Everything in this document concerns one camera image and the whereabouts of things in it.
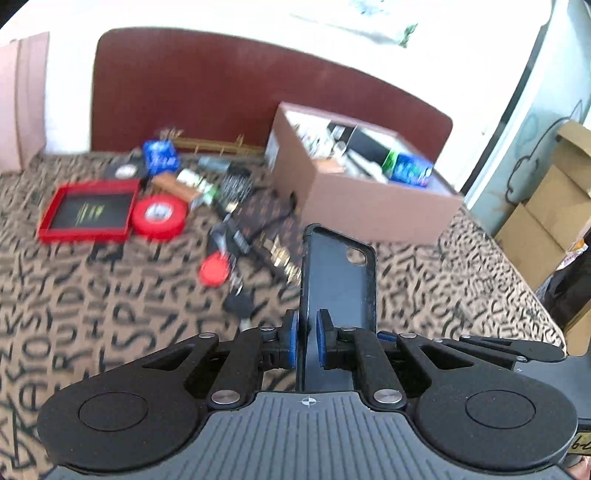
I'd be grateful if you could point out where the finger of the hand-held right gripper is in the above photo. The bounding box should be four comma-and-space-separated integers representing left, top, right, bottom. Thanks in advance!
462, 335, 568, 363
378, 330, 529, 368

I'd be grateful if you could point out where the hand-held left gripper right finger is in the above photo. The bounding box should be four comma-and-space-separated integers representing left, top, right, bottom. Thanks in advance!
316, 309, 465, 411

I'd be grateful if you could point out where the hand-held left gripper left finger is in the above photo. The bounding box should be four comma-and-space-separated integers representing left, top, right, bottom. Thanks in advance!
142, 309, 301, 411

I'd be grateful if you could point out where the black phone case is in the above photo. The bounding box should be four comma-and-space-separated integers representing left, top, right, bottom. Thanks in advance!
295, 223, 379, 393

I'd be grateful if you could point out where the brown patterned strap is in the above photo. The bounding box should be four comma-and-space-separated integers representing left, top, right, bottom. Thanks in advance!
236, 194, 307, 286

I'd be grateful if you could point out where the brown cardboard storage box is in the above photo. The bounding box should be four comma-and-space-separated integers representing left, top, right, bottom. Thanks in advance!
264, 102, 466, 245

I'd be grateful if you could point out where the red framed black tray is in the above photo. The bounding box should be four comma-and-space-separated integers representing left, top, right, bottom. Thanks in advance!
37, 179, 141, 244

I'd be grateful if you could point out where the black key bunch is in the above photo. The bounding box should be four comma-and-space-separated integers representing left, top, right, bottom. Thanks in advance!
223, 272, 257, 324

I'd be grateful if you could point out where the dark cloth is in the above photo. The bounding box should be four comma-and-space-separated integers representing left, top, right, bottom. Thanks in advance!
536, 247, 591, 326

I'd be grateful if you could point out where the red round disc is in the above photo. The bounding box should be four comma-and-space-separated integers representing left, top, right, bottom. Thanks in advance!
198, 257, 232, 286

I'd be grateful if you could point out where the open cardboard box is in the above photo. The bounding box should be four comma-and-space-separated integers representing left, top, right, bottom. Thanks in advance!
494, 119, 591, 292

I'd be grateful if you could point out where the black hairbrush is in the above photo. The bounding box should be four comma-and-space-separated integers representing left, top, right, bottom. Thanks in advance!
216, 169, 254, 214

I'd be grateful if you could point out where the letter printed brown blanket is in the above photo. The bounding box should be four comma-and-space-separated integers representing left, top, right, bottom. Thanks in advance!
0, 151, 568, 480

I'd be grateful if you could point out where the red tape roll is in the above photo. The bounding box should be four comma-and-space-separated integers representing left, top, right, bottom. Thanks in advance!
132, 195, 189, 241

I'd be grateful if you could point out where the white green small bottle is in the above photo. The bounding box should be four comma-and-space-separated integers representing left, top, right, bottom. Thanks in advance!
177, 168, 219, 204

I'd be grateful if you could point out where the blue wrapped pack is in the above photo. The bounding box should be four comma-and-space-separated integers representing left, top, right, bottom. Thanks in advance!
390, 152, 435, 189

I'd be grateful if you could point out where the brown wallet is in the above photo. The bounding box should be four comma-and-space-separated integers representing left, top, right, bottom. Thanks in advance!
151, 174, 204, 204

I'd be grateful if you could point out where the grey metal cylinder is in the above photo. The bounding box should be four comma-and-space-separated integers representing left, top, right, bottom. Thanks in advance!
198, 156, 237, 171

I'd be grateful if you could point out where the black small box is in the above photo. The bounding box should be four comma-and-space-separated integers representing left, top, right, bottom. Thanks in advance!
326, 121, 399, 163

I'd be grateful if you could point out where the blue tissue pack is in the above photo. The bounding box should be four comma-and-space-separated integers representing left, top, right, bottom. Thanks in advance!
141, 139, 181, 175

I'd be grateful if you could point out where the white framed glass door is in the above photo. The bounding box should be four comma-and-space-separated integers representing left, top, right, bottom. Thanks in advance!
464, 0, 591, 232

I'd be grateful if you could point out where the black tape roll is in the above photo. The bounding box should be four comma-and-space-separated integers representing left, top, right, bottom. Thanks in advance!
102, 161, 147, 182

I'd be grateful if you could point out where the dark red wooden headboard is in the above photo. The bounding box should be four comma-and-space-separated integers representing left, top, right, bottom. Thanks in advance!
90, 28, 454, 163

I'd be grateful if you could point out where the floral pillow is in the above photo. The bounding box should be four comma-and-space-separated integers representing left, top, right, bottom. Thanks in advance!
290, 0, 419, 49

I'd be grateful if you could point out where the pink paper bag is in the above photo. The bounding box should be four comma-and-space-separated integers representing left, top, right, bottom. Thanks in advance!
0, 31, 51, 174

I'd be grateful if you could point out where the black cable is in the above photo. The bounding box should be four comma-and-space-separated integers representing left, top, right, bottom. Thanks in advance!
249, 192, 299, 241

